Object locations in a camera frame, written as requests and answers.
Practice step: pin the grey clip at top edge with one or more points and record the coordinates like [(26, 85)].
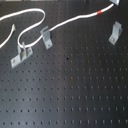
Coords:
[(115, 1)]

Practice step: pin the grey cable clip middle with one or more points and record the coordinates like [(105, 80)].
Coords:
[(45, 32)]

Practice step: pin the grey cable clip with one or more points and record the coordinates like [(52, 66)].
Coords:
[(23, 54), (116, 32), (45, 32)]

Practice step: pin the grey cable clip left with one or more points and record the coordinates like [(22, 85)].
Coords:
[(23, 54)]

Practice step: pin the grey cable clip right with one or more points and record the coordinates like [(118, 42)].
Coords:
[(116, 32)]

